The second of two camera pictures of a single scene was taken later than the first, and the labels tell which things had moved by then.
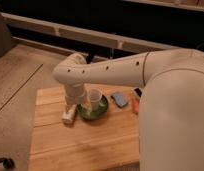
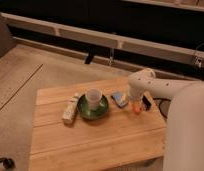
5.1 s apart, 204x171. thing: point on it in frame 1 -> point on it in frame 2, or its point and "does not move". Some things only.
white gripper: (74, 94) -> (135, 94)
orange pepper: (135, 106) does not move
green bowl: (94, 114) does not move
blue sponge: (119, 99) does not move
